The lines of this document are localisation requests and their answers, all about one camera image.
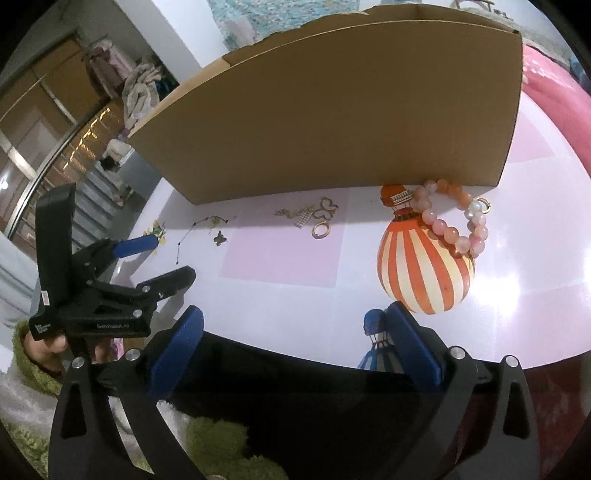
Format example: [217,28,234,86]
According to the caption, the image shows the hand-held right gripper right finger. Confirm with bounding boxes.
[387,301,542,480]

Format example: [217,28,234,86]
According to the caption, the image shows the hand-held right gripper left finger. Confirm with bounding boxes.
[48,305,206,480]

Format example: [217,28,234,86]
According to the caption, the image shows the green fluffy pajamas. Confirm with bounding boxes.
[0,369,289,480]

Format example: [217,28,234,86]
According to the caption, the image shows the gold butterfly chain bracelet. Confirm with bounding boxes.
[274,197,341,240]

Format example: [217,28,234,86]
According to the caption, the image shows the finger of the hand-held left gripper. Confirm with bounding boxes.
[92,265,197,318]
[69,234,158,278]

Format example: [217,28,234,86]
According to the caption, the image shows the thin dark clover necklace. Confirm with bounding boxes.
[177,215,238,265]

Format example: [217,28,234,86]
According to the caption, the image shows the hanging pink clothes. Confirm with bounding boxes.
[83,39,127,100]

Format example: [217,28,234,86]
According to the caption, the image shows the pile of clothes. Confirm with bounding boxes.
[122,62,181,130]

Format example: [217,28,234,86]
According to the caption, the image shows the wooden sliding door wardrobe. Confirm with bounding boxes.
[0,28,134,236]

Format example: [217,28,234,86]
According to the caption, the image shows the pink bead bracelet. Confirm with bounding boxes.
[412,179,492,258]

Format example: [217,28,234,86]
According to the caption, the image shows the person's left hand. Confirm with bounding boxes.
[23,330,116,365]

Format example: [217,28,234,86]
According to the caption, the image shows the grey storage bin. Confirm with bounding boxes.
[121,150,148,197]

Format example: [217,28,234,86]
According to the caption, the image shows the blue floral hanging cloth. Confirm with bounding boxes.
[208,0,370,51]

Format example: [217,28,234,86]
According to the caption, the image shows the brown cardboard box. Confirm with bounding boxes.
[127,2,523,206]

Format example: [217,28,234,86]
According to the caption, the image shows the pink floral blanket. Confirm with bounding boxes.
[519,44,591,185]

